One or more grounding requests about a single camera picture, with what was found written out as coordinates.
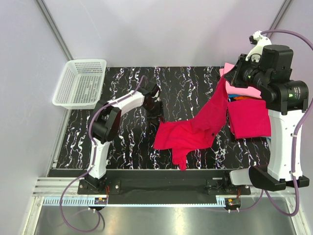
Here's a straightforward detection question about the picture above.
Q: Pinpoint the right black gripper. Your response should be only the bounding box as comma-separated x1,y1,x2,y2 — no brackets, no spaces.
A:
224,53,270,91

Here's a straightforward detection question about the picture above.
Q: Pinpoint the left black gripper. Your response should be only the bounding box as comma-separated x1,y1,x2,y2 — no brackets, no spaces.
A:
143,100,164,125

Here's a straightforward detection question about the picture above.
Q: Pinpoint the crimson t shirt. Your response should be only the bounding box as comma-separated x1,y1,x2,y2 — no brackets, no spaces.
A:
154,77,228,170
227,99,271,139

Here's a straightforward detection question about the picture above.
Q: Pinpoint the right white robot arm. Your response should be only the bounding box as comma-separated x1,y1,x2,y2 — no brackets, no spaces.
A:
222,45,310,194

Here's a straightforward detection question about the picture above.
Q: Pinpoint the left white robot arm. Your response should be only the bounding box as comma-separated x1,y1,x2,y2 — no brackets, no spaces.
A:
84,82,164,194

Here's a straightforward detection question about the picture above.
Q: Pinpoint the black marble pattern mat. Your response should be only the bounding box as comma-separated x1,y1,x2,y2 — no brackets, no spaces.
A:
55,66,270,173

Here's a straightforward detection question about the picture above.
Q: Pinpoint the folded pink t shirt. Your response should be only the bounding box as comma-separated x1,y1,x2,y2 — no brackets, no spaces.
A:
219,62,262,98

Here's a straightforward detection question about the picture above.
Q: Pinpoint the folded orange t shirt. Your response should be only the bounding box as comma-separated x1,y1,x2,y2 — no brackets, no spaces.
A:
233,96,247,100

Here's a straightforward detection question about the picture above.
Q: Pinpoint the folded blue t shirt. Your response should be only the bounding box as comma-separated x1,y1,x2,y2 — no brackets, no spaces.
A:
228,94,240,98

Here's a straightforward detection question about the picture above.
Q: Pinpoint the folded cyan t shirt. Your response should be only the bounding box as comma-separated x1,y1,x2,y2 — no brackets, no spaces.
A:
266,137,271,145

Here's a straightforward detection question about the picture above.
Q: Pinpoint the white plastic basket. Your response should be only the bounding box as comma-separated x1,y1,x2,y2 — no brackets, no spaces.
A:
52,59,107,110

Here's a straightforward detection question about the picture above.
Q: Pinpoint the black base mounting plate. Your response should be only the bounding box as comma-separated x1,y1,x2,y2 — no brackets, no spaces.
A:
78,169,251,206

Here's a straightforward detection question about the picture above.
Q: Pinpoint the aluminium frame rail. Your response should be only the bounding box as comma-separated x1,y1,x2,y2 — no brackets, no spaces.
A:
33,178,299,196

